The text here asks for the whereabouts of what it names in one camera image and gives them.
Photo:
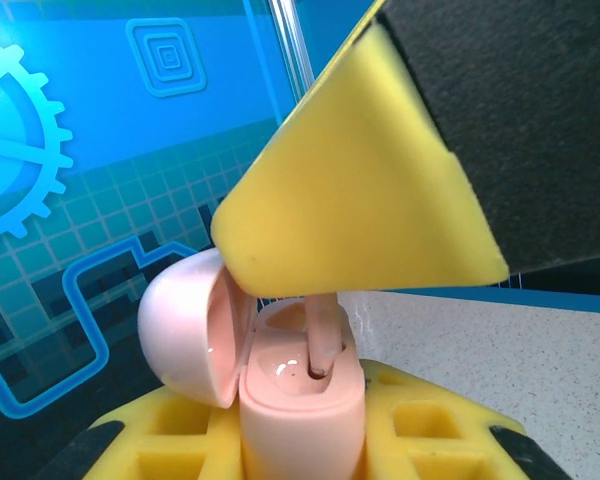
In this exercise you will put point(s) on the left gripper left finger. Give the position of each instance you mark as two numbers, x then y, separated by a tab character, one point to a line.
170	440

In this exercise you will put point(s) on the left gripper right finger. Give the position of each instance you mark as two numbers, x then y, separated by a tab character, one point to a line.
430	450

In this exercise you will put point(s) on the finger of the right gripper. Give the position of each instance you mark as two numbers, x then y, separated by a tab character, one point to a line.
355	200

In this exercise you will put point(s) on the pink earbud charging case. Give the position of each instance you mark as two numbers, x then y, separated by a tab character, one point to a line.
300	430

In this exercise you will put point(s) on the aluminium frame post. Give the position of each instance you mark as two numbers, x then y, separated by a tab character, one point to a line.
292	50

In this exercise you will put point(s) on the blue aluminium table side rail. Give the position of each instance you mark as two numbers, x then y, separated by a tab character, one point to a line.
555	302

